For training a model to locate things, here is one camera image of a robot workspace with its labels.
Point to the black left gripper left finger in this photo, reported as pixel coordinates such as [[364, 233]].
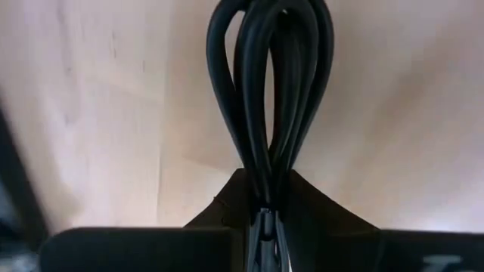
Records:
[[151, 249]]

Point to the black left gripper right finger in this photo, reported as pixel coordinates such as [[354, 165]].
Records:
[[359, 249]]

